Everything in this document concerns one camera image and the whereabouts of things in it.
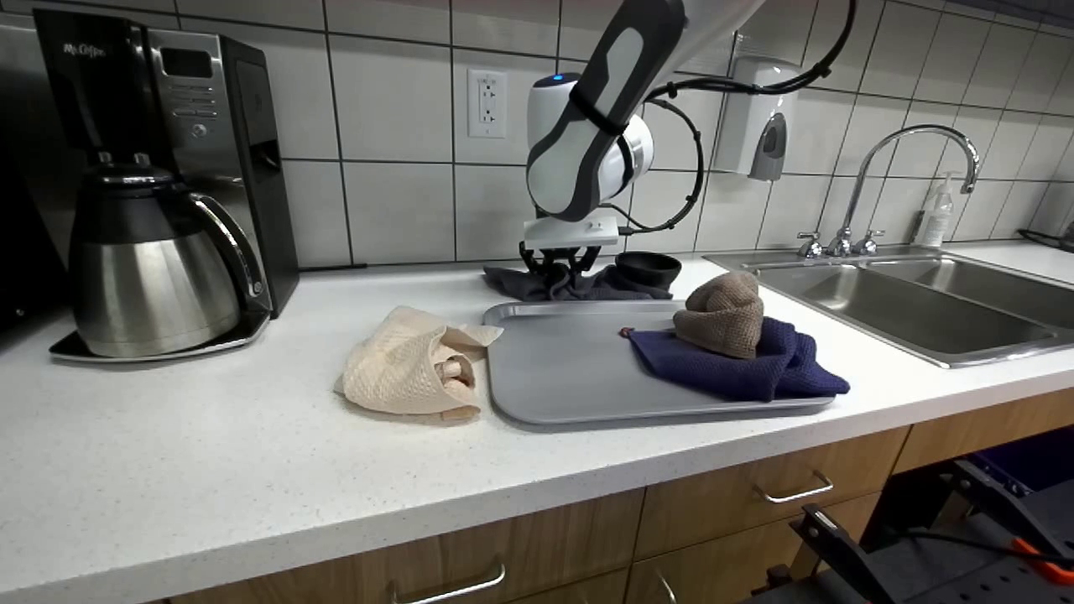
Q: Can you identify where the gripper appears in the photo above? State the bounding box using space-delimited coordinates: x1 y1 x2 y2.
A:
518 242 607 281

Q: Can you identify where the dark grey cloth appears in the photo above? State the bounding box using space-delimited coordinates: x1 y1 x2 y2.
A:
482 261 675 304

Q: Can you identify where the black bowl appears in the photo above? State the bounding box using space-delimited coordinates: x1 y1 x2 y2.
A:
614 251 683 291

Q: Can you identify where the grey tray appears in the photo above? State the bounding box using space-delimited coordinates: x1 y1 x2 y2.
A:
482 299 837 428

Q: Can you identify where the brown waffle cloth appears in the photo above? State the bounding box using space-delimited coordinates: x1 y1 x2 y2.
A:
672 270 765 361

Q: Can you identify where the beige waffle cloth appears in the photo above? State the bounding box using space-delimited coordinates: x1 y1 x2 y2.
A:
335 305 505 423

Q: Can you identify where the navy blue cloth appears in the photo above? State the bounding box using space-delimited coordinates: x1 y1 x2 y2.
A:
620 316 852 404

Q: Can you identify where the wooden drawer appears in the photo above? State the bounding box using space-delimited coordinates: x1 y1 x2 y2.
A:
166 488 646 604
633 425 912 562
624 491 884 604

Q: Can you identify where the chrome tap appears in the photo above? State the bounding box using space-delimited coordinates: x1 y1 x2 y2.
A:
795 124 982 260

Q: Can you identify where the steel sink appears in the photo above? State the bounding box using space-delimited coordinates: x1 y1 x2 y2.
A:
703 247 1074 371

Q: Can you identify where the clear pump bottle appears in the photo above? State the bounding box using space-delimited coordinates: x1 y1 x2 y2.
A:
920 171 957 249

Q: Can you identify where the black and silver coffee maker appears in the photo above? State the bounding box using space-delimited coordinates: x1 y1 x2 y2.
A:
32 8 301 364

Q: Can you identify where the steel coffee carafe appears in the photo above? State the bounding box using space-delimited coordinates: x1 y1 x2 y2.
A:
68 151 274 360

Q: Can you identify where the orange clamp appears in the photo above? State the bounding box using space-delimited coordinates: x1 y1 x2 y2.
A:
1010 536 1074 586

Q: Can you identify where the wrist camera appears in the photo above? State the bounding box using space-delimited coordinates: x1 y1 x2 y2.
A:
524 216 621 251

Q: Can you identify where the white wall socket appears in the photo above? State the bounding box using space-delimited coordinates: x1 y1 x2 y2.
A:
467 68 508 140

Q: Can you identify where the white wall soap dispenser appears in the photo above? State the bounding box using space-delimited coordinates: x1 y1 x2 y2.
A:
715 56 800 183

